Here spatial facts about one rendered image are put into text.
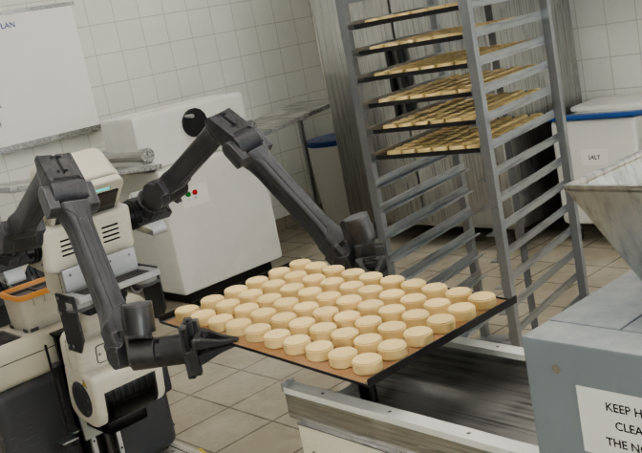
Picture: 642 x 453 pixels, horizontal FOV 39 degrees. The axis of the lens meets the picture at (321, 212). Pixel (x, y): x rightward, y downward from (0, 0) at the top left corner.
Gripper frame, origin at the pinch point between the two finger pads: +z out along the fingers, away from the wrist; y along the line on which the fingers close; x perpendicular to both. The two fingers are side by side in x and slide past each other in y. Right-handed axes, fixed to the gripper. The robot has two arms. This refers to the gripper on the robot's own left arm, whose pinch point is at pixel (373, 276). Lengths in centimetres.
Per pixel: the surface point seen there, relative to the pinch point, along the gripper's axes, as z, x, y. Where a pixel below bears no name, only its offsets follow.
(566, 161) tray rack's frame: -148, -74, 14
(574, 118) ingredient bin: -324, -118, 29
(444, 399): 34.6, -10.1, 13.8
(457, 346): 23.4, -14.3, 8.6
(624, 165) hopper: 84, -32, -35
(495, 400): 38.2, -18.6, 13.5
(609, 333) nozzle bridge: 99, -25, -22
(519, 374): 33.2, -23.9, 11.5
